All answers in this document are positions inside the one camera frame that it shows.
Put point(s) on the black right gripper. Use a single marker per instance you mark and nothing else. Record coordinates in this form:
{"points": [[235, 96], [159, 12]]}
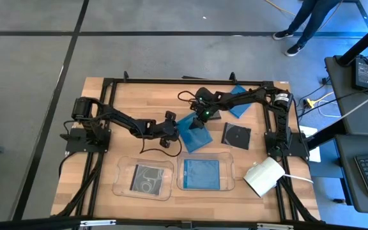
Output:
{"points": [[207, 105]]}

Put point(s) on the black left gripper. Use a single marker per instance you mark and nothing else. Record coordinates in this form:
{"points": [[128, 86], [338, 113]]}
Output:
{"points": [[158, 129]]}

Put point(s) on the blue jewel case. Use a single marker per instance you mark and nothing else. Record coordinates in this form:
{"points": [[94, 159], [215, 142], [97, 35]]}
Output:
{"points": [[201, 174], [240, 110], [196, 140]]}

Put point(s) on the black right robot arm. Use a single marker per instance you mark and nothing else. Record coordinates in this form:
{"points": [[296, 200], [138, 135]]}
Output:
{"points": [[244, 99]]}

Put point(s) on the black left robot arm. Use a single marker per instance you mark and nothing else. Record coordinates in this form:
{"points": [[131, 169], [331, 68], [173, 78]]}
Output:
{"points": [[120, 117]]}

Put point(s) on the clear plastic bin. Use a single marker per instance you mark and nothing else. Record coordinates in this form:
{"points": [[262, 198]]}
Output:
{"points": [[227, 172], [121, 166]]}

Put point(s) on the white cylindrical device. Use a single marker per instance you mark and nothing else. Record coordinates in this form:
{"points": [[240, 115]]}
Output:
{"points": [[264, 175]]}

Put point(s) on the yellow power plug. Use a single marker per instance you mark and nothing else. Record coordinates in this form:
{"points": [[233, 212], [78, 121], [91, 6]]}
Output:
{"points": [[309, 103]]}

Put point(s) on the white paper sheet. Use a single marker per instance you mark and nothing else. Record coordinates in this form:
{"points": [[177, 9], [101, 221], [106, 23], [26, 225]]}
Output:
{"points": [[315, 155]]}

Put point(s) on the black diagonal beam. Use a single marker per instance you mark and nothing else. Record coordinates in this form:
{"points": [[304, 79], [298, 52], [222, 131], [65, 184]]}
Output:
{"points": [[326, 134]]}

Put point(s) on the grey desk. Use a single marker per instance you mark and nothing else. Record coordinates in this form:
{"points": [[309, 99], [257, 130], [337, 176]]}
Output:
{"points": [[347, 179], [340, 83]]}

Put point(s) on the person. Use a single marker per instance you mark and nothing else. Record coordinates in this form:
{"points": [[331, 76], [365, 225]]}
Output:
{"points": [[311, 19]]}

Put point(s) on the white diagonal tube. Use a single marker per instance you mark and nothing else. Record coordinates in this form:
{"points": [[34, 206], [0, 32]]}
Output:
{"points": [[363, 103]]}

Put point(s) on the black power adapter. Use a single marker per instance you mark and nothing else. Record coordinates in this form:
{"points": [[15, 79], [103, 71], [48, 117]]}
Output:
{"points": [[363, 73]]}

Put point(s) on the black diagonal pole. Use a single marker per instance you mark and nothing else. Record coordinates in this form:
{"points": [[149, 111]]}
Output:
{"points": [[363, 43]]}

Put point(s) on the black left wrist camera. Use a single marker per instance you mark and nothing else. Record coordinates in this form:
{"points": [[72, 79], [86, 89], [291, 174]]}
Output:
{"points": [[165, 142]]}

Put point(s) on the black aluminium table frame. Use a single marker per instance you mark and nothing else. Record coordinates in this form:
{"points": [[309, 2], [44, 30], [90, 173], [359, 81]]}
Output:
{"points": [[187, 81]]}

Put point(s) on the black frame hook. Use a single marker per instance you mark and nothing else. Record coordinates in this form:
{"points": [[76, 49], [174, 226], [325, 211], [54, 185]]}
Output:
{"points": [[233, 77], [126, 76]]}

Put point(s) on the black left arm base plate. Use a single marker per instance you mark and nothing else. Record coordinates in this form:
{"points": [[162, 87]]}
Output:
{"points": [[75, 143]]}

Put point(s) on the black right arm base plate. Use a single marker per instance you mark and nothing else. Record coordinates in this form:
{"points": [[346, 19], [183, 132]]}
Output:
{"points": [[299, 147]]}

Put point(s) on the black frame bar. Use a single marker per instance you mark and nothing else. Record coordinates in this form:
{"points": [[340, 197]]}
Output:
{"points": [[27, 223]]}

